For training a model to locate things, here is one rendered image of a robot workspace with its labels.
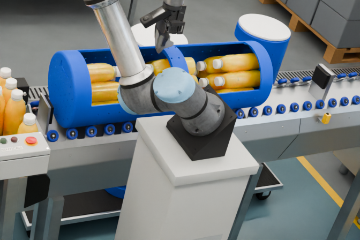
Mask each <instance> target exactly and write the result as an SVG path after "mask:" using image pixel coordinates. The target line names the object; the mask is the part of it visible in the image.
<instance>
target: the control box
mask: <svg viewBox="0 0 360 240"><path fill-rule="evenodd" d="M11 137H17V138H18V141H16V142H12V141H11ZM27 137H35V138H36V139H37V142H36V143H34V144H29V143H27V142H26V138H27ZM1 138H6V139H7V142H6V143H1V142H0V180H3V179H10V178H17V177H24V176H32V175H39V174H46V173H47V171H48V163H49V156H50V148H49V146H48V144H47V142H46V140H45V138H44V136H43V134H42V132H33V133H24V134H14V135H9V136H0V139H1ZM14 147H15V148H14ZM16 147H17V148H16ZM10 148H11V149H10ZM2 149H3V150H2ZM8 149H9V150H8Z"/></svg>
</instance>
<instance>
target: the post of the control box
mask: <svg viewBox="0 0 360 240"><path fill-rule="evenodd" d="M19 179H20V177H17V178H10V179H5V180H4V185H3V196H2V206H1V217H0V240H12V239H13V230H14V221H15V215H16V206H17V197H18V188H19Z"/></svg>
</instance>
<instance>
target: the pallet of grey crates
mask: <svg viewBox="0 0 360 240"><path fill-rule="evenodd" d="M259 1H260V2H262V3H263V4H281V5H282V6H283V7H284V8H285V9H286V10H288V11H289V12H290V13H291V14H292V17H291V20H290V23H289V26H288V27H289V28H290V29H291V30H293V31H294V32H313V33H314V34H315V35H316V36H317V37H319V38H320V39H321V40H322V41H324V42H325V43H326V44H327V45H328V46H327V48H326V51H325V54H324V56H323V58H324V59H325V60H326V61H327V62H329V64H336V63H355V62H360V0H259ZM344 53H354V54H347V55H344Z"/></svg>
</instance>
